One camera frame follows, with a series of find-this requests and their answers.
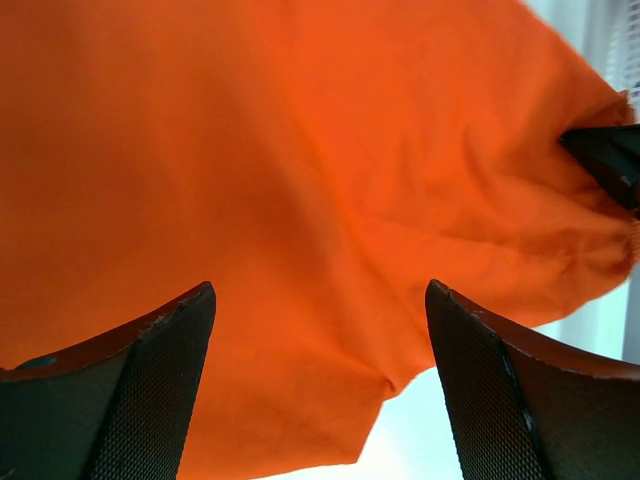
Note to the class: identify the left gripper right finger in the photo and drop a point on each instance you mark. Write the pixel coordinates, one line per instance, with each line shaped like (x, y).
(522, 405)

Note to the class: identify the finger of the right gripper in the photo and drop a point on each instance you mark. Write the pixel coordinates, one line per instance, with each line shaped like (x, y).
(611, 156)

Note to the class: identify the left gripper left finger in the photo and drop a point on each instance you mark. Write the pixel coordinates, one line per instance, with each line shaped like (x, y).
(116, 406)

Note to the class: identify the orange shorts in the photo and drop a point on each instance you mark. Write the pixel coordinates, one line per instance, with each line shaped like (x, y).
(319, 162)

